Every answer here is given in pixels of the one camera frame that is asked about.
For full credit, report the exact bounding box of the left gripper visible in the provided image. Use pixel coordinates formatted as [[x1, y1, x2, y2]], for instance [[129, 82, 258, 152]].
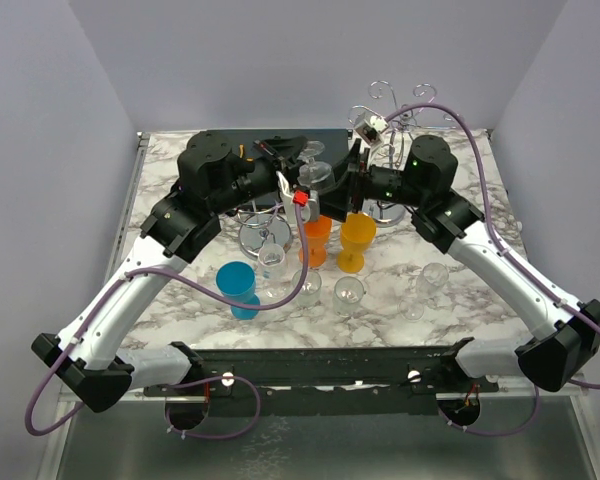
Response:
[[210, 136, 309, 216]]

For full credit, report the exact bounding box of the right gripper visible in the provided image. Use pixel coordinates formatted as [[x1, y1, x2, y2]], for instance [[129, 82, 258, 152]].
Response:
[[312, 139, 427, 220]]

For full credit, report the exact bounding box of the ribbed clear wine glass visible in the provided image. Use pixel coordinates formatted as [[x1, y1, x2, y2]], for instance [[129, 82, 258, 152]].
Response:
[[298, 140, 335, 192]]

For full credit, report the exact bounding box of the yellow plastic goblet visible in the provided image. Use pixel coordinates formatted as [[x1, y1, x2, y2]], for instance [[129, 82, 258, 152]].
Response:
[[336, 213, 377, 273]]

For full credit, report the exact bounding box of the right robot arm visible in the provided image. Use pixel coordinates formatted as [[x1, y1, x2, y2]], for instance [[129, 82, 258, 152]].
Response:
[[320, 135, 600, 392]]

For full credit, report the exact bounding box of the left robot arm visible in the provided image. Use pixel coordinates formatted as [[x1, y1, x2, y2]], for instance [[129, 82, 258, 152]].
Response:
[[32, 130, 308, 413]]

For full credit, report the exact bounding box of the tall chrome glass rack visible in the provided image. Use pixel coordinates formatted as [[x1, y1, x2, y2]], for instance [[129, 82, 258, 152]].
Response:
[[362, 80, 438, 228]]

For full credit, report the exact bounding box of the clear stemmed glass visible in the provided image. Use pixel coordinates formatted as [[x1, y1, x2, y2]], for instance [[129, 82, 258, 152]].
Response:
[[258, 243, 287, 300]]

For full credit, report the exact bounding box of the lying clear wine glass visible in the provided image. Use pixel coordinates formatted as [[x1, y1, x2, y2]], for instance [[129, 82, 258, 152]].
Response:
[[398, 262, 449, 321]]

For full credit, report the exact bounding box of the orange plastic goblet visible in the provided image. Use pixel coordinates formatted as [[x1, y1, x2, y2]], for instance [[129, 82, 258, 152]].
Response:
[[304, 216, 332, 268]]

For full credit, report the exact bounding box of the dark grey tray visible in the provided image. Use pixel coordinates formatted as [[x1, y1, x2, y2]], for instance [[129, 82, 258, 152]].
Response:
[[177, 129, 351, 214]]

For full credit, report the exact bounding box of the clear tumbler glass left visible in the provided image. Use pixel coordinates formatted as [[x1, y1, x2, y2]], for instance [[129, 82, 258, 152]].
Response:
[[295, 270, 322, 308]]

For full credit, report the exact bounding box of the blue plastic goblet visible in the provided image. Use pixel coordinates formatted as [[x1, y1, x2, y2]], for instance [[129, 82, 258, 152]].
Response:
[[216, 261, 260, 305]]

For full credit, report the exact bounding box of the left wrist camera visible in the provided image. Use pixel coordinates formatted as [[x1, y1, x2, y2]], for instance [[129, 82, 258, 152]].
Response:
[[278, 172, 321, 224]]

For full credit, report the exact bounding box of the small chrome ring rack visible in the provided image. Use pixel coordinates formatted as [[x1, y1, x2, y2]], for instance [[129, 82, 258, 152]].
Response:
[[233, 204, 293, 260]]

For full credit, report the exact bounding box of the black mounting base rail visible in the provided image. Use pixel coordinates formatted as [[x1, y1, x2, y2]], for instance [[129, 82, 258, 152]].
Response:
[[143, 346, 499, 417]]

